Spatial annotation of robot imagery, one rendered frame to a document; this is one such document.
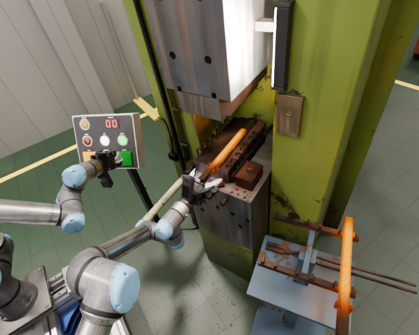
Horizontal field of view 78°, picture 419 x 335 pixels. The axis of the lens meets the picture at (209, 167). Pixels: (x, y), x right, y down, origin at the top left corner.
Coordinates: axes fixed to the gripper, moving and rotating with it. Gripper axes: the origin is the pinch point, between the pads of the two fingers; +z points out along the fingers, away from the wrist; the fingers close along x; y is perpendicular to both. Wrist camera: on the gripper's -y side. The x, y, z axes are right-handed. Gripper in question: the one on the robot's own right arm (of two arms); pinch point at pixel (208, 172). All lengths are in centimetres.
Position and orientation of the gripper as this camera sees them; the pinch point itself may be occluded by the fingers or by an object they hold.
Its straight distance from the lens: 119.1
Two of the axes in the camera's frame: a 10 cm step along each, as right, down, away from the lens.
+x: 8.3, 3.0, -4.7
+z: 5.4, -6.4, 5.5
